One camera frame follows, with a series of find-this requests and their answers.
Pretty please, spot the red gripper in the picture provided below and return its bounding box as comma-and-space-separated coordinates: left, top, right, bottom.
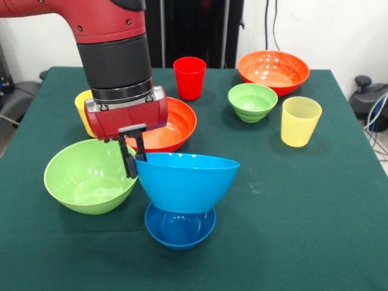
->
84, 85, 169, 179

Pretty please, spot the dark green tablecloth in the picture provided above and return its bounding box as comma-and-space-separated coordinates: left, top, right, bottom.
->
0, 65, 388, 291

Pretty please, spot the black wall cable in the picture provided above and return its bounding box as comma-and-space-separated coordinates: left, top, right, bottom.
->
261, 0, 281, 69

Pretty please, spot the small dark blue bowl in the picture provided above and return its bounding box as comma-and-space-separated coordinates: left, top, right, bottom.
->
144, 201, 216, 251

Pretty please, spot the small green bowl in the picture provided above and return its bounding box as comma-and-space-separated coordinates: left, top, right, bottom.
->
227, 82, 279, 123

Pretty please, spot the black chair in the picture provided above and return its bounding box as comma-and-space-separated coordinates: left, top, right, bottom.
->
0, 70, 49, 127

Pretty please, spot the large green bowl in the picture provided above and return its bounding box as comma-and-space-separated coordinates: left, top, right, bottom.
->
44, 138, 139, 215

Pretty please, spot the orange bowl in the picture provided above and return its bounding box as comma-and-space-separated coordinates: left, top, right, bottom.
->
237, 50, 310, 97
125, 96, 198, 153

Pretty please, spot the red cup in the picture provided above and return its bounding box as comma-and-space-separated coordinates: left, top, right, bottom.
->
173, 56, 207, 101

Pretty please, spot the black chair base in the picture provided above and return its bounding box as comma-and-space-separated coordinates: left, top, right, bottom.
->
348, 75, 388, 133

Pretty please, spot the opaque yellow cup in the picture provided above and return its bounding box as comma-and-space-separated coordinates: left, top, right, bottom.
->
75, 90, 98, 139

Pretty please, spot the floor cable bundle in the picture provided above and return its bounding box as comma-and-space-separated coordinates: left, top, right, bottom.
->
363, 90, 388, 160

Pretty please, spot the translucent yellow cup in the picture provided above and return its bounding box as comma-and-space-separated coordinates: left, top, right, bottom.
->
280, 96, 323, 149

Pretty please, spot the large light blue bowl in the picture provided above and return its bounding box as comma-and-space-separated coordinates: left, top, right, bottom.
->
134, 152, 241, 214

